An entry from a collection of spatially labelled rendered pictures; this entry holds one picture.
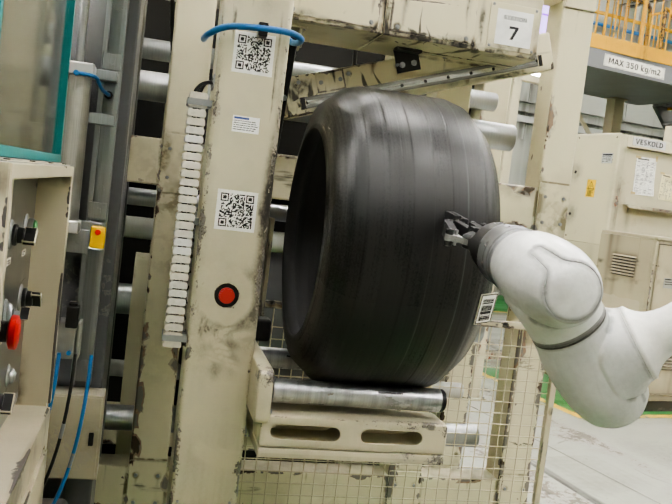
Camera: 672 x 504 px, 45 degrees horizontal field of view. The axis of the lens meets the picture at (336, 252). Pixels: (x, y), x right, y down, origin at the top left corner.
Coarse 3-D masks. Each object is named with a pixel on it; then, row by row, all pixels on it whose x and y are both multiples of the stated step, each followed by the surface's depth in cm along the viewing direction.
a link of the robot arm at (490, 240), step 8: (504, 224) 112; (488, 232) 111; (496, 232) 110; (504, 232) 108; (512, 232) 107; (488, 240) 110; (496, 240) 107; (480, 248) 111; (488, 248) 108; (480, 256) 111; (488, 256) 108; (480, 264) 111; (488, 264) 108; (488, 272) 108; (488, 280) 113
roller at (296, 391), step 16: (288, 384) 148; (304, 384) 149; (320, 384) 150; (336, 384) 151; (352, 384) 152; (368, 384) 153; (272, 400) 148; (288, 400) 148; (304, 400) 149; (320, 400) 149; (336, 400) 150; (352, 400) 151; (368, 400) 151; (384, 400) 152; (400, 400) 153; (416, 400) 153; (432, 400) 154
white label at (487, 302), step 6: (486, 294) 142; (492, 294) 142; (480, 300) 141; (486, 300) 142; (492, 300) 143; (480, 306) 142; (486, 306) 143; (492, 306) 144; (480, 312) 143; (486, 312) 144; (492, 312) 145; (480, 318) 143; (486, 318) 144; (474, 324) 143
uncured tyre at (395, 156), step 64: (320, 128) 154; (384, 128) 141; (448, 128) 146; (320, 192) 189; (384, 192) 136; (448, 192) 138; (320, 256) 142; (384, 256) 135; (448, 256) 137; (320, 320) 142; (384, 320) 139; (448, 320) 141; (384, 384) 154
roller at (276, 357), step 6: (264, 348) 176; (270, 348) 177; (276, 348) 177; (282, 348) 178; (264, 354) 175; (270, 354) 175; (276, 354) 176; (282, 354) 176; (288, 354) 176; (270, 360) 175; (276, 360) 175; (282, 360) 176; (288, 360) 176; (276, 366) 176; (282, 366) 176; (288, 366) 177; (294, 366) 177
